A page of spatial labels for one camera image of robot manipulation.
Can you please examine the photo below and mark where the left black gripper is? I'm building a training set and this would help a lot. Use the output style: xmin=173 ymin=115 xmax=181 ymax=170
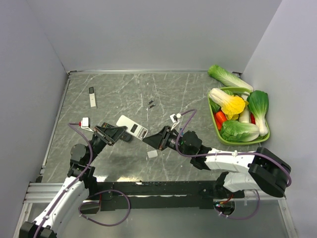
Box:
xmin=86 ymin=125 xmax=127 ymax=164

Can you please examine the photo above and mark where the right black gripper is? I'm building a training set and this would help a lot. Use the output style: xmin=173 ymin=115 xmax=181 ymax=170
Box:
xmin=143 ymin=125 xmax=193 ymax=157

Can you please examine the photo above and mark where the black TV remote control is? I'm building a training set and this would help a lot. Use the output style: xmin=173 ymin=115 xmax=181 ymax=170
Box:
xmin=102 ymin=122 xmax=132 ymax=143

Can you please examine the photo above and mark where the white AC remote cover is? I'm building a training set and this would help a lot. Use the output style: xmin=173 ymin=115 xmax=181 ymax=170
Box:
xmin=147 ymin=150 xmax=158 ymax=159

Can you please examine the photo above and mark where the red white AC remote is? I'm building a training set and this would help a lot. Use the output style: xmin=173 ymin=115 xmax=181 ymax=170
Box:
xmin=116 ymin=115 xmax=148 ymax=140

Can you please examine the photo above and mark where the white slim remote control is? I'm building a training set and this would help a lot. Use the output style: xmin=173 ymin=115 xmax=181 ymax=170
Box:
xmin=89 ymin=87 xmax=97 ymax=108

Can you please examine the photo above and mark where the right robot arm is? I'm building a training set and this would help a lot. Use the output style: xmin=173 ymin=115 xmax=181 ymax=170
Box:
xmin=142 ymin=126 xmax=291 ymax=198

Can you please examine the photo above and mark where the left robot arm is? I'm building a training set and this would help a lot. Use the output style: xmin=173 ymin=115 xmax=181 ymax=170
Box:
xmin=18 ymin=123 xmax=127 ymax=238

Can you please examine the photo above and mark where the green plastic basket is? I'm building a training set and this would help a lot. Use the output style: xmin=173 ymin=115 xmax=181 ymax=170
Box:
xmin=208 ymin=87 xmax=270 ymax=146

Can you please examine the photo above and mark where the orange carrot toy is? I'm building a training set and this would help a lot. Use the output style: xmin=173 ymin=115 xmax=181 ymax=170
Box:
xmin=214 ymin=111 xmax=227 ymax=131

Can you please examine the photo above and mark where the light green cabbage front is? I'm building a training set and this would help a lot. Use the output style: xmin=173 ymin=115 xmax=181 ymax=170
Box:
xmin=220 ymin=120 xmax=260 ymax=142

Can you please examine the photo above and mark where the yellow white cabbage toy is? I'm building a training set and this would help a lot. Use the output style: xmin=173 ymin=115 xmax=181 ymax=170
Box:
xmin=209 ymin=88 xmax=249 ymax=120

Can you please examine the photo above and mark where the white radish toy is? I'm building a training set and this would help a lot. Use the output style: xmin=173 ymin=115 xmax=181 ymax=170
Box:
xmin=238 ymin=106 xmax=251 ymax=123

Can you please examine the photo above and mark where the napa cabbage on table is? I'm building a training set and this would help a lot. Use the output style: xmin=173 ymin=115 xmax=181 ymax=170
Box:
xmin=208 ymin=65 xmax=254 ymax=92

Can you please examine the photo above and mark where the red pepper toy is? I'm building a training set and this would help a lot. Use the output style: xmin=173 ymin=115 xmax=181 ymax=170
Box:
xmin=250 ymin=114 xmax=256 ymax=124

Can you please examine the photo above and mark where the dark green bok choy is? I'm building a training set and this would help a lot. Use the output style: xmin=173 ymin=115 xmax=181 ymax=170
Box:
xmin=247 ymin=90 xmax=269 ymax=136

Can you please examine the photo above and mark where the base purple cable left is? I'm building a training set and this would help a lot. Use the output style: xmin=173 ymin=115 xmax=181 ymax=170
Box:
xmin=78 ymin=190 xmax=131 ymax=227

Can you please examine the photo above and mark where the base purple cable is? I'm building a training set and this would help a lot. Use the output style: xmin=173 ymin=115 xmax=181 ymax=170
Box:
xmin=214 ymin=189 xmax=261 ymax=221
xmin=78 ymin=190 xmax=131 ymax=227

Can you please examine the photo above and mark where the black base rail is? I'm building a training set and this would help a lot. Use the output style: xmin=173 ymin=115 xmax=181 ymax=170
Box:
xmin=79 ymin=180 xmax=246 ymax=215

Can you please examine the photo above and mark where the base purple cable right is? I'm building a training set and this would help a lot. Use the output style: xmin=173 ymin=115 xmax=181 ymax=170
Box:
xmin=214 ymin=189 xmax=261 ymax=221

